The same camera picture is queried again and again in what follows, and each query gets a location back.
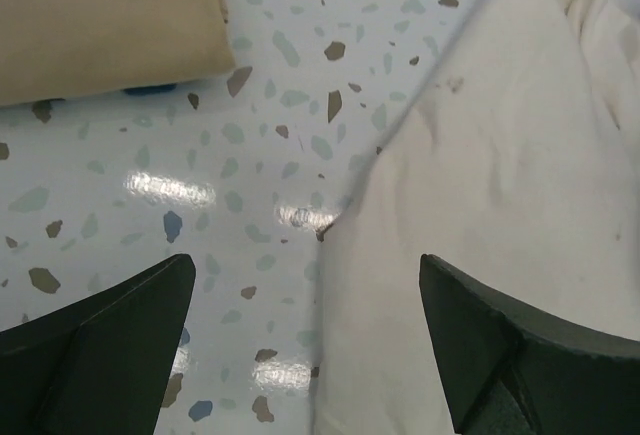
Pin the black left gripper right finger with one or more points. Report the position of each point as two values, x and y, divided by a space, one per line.
507 367

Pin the folded tan t-shirt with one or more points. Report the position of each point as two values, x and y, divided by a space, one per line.
59 49

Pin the folded blue t-shirt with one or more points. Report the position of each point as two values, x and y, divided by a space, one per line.
149 90

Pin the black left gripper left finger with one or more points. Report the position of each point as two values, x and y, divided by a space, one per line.
100 365

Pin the cream white t-shirt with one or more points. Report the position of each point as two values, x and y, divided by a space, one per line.
518 164

